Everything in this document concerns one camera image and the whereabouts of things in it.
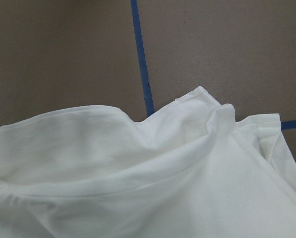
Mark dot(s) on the white long-sleeve printed t-shirt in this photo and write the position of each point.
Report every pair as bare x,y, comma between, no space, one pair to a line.
190,170

